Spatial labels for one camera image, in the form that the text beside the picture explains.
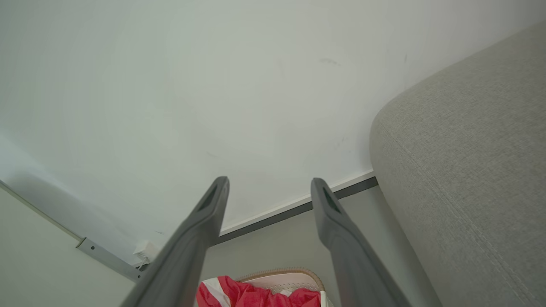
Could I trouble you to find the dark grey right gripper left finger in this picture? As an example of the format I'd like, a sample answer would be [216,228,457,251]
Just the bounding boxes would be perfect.
[120,176,230,307]

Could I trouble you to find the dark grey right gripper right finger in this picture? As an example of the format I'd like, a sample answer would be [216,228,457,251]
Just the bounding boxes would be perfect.
[311,178,412,307]

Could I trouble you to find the red jersey with white stripes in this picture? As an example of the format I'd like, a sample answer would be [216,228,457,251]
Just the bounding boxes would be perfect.
[196,275,321,307]

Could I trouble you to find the beige laundry basket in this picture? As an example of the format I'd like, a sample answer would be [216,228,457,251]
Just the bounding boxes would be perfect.
[200,268,334,307]

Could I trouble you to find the grey fabric sofa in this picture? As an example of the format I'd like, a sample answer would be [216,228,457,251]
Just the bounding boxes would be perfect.
[369,21,546,307]

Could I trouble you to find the white wall power adapter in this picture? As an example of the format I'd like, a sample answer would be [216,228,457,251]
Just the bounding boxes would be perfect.
[133,241,161,263]

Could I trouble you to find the grey metal rail bracket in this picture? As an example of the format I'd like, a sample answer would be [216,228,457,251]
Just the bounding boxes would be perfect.
[76,237,145,283]

